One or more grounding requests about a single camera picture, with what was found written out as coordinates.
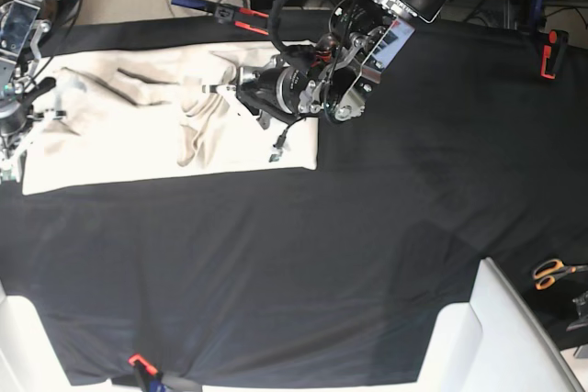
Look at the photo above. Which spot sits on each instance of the orange blue clamp bottom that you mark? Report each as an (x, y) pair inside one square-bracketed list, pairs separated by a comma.
[(151, 379)]

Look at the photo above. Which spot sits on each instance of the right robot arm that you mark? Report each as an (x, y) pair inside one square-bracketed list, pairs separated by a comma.
[(25, 25)]

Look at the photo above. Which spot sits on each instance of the orange black clamp right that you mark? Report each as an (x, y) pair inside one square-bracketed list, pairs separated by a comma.
[(553, 53)]

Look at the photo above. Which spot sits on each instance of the blue orange clamp top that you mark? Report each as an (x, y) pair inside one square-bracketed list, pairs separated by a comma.
[(238, 16)]

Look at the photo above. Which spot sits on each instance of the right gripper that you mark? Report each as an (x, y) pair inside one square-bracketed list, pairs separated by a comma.
[(17, 113)]

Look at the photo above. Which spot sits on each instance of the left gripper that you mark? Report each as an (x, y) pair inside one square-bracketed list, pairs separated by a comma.
[(277, 91)]

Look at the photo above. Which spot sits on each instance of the orange handled scissors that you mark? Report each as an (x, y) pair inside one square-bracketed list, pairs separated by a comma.
[(550, 271)]

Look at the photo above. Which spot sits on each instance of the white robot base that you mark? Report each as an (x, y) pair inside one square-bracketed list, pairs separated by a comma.
[(28, 361), (505, 346)]

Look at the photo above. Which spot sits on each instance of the cream white T-shirt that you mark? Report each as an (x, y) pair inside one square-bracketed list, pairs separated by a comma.
[(141, 115)]

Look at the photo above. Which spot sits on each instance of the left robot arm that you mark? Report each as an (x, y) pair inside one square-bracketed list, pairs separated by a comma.
[(334, 77)]

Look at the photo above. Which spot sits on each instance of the black table cloth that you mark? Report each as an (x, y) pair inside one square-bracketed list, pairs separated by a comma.
[(294, 278)]

